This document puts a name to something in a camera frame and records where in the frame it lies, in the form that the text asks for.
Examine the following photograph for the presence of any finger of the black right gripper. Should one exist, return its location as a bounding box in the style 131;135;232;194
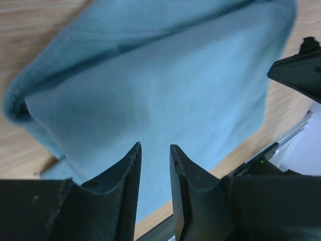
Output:
267;37;320;103

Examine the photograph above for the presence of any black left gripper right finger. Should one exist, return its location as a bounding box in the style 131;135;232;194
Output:
170;145;320;240

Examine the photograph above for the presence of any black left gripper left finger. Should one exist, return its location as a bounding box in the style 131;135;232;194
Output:
1;143;142;240

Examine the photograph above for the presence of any blue-grey t shirt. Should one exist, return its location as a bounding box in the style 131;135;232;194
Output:
3;1;296;221

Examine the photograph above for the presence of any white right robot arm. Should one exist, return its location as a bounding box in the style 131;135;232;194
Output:
242;37;320;176

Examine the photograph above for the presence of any aluminium frame rail front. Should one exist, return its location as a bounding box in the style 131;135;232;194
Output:
276;111;313;148

